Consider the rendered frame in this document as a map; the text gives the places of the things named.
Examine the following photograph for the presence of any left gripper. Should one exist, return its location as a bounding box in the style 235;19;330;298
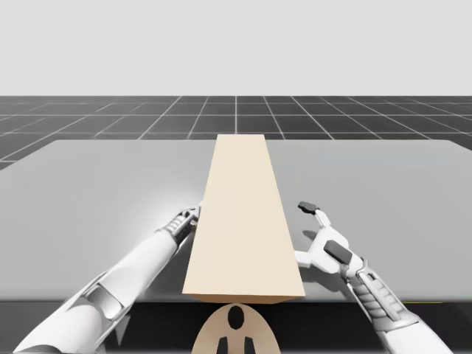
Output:
180;201;203;226

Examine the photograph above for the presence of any tall board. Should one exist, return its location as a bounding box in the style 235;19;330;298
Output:
181;133;306;305

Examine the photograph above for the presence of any tan robot part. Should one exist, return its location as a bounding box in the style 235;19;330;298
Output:
190;302;282;354

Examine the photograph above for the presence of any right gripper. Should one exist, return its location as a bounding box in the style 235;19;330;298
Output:
293;201;365;277

